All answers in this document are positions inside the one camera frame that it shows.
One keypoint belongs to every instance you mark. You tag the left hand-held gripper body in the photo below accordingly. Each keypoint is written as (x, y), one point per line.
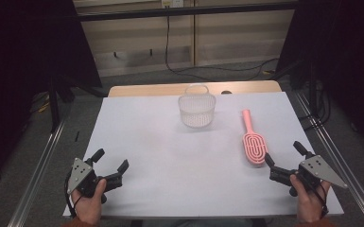
(83, 179)

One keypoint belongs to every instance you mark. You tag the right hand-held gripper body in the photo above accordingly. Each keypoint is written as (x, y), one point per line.
(315, 167)

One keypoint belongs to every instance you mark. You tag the pink hairbrush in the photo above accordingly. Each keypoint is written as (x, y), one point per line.
(254, 148)

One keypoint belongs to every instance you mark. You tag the clear plastic basket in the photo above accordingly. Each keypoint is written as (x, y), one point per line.
(197, 112)

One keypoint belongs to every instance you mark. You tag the person's left hand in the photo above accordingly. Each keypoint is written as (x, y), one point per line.
(90, 209)

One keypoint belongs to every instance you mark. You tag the person's right hand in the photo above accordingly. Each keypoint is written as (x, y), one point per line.
(308, 206)

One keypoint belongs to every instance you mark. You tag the white table sheet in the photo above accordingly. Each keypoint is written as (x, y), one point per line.
(170, 176)

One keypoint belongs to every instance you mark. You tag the black metal stand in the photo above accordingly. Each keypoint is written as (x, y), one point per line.
(54, 107)
(312, 88)

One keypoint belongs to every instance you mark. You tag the black curtain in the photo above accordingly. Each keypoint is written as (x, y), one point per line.
(19, 63)
(353, 47)

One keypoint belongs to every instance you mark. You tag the black crossbar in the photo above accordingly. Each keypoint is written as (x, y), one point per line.
(186, 12)

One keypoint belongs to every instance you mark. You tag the metal floor rail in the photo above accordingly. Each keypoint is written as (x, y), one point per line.
(324, 136)
(34, 186)

